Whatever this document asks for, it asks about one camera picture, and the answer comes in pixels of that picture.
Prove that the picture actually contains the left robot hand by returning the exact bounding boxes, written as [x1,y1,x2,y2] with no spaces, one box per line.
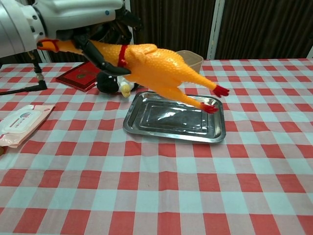
[34,0,142,75]

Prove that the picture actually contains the yellow rubber chicken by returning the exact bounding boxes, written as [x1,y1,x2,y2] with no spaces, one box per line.
[36,38,230,115]

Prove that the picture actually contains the stainless steel tray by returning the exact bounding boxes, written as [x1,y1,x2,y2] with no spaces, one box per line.
[122,91,226,144]

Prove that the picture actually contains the red white checkered tablecloth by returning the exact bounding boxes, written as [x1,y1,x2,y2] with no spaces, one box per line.
[0,58,313,235]

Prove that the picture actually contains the red booklet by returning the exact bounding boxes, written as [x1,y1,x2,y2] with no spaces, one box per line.
[55,62,102,93]

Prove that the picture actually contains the black-haired plush doll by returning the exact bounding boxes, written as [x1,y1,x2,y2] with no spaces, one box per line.
[96,72,136,98]

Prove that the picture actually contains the pink wet wipes pack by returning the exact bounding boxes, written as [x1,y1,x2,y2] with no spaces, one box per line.
[0,104,56,148]

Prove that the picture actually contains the beige plastic container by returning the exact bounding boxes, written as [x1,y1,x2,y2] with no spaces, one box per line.
[176,49,204,74]

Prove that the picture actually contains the black left hand cable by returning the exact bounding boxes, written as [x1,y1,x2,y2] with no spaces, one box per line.
[0,48,48,96]

